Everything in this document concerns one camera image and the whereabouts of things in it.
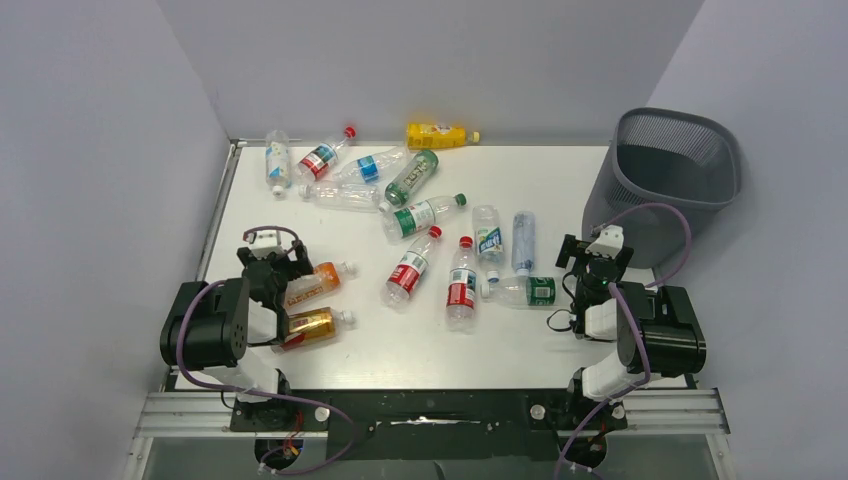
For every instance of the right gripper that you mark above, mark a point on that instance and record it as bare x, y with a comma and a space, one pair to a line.
574, 248

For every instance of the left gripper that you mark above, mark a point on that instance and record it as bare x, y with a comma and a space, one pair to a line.
297, 267

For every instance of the clear blue tinted bottle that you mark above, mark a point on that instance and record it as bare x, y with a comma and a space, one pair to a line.
523, 243

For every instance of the white cap dark green bottle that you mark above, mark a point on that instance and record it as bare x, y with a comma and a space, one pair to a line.
526, 292

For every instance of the blue green label sports bottle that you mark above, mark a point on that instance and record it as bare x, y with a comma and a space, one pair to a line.
486, 223

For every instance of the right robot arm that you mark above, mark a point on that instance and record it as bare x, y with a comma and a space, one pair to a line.
654, 328

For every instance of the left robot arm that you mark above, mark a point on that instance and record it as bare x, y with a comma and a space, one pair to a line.
212, 327

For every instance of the grey mesh waste bin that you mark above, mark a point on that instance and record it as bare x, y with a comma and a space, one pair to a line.
659, 158

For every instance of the orange drink bottle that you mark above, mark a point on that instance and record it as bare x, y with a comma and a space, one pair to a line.
326, 278

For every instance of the amber tea bottle red label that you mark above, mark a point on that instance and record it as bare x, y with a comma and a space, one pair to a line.
313, 326

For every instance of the clear crushed bottle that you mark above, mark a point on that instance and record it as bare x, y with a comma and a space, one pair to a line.
342, 196

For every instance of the red cap bottle blue-red label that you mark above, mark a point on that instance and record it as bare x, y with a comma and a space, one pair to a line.
316, 164

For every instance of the clear bottle white blue label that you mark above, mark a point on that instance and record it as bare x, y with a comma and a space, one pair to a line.
277, 163

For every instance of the green cap bottle green label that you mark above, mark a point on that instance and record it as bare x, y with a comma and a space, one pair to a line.
420, 216

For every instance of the green tinted bottle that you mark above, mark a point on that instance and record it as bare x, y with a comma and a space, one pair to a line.
411, 178

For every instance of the yellow juice bottle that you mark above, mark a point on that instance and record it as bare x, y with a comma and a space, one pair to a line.
439, 136

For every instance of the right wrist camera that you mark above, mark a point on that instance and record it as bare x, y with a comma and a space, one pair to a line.
609, 242

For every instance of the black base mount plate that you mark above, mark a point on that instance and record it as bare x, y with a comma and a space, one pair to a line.
417, 425

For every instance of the aluminium frame rail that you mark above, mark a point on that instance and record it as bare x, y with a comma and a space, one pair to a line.
197, 414

